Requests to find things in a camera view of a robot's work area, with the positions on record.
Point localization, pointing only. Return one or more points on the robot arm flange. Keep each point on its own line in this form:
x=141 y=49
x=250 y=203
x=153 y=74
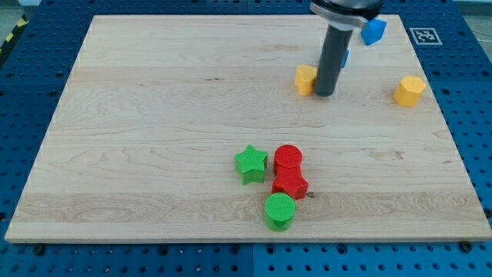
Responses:
x=347 y=15

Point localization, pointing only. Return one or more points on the blue triangle block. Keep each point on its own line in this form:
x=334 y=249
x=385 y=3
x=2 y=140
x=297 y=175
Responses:
x=346 y=55

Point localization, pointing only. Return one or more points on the green star block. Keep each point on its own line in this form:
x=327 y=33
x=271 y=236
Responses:
x=251 y=165

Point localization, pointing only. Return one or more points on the red cylinder block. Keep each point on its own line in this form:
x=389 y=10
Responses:
x=287 y=158

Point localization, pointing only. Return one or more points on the red star block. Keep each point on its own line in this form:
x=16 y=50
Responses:
x=291 y=182

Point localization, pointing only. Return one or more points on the green cylinder block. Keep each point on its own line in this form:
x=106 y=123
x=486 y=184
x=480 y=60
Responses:
x=279 y=211

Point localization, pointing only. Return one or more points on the wooden board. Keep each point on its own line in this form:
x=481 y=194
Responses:
x=141 y=145

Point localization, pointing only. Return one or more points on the yellow heart block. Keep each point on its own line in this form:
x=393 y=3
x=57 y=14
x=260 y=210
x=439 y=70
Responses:
x=304 y=79

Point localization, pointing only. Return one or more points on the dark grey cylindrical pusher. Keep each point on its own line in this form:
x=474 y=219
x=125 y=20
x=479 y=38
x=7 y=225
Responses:
x=331 y=60

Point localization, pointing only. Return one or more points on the yellow hexagon block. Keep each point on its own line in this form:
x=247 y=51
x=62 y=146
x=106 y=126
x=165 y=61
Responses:
x=409 y=90

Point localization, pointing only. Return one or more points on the blue cube block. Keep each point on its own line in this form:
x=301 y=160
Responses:
x=373 y=31

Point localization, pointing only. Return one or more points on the fiducial marker tag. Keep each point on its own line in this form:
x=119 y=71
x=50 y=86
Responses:
x=425 y=36

